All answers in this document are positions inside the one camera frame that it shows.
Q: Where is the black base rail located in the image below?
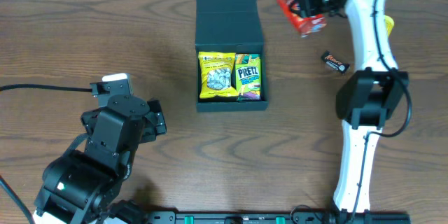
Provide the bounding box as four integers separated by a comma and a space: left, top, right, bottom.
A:
103, 202, 411, 224

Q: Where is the black gift box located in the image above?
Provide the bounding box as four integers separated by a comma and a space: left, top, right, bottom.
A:
195, 0, 269, 112

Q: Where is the yellow plastic canister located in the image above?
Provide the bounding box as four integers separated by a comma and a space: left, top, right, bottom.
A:
384, 15, 395, 36

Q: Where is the left black cable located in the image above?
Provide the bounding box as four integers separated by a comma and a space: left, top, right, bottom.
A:
0, 83, 94, 93

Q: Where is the red Hello Panda box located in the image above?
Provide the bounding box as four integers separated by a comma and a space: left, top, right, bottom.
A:
276, 0, 327, 37

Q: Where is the yellow candy bag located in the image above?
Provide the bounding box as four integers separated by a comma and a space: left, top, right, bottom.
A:
198, 52, 238, 99

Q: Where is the black Mars chocolate bar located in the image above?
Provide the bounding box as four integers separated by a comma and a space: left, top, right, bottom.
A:
321, 51, 350, 74

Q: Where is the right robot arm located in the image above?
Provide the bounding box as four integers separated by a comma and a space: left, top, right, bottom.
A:
296, 0, 412, 216

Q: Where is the green Pretz snack box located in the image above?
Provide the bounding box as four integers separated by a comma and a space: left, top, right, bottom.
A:
234, 54, 261, 102

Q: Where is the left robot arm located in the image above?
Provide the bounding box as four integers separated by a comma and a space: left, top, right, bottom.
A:
33, 73, 167, 223

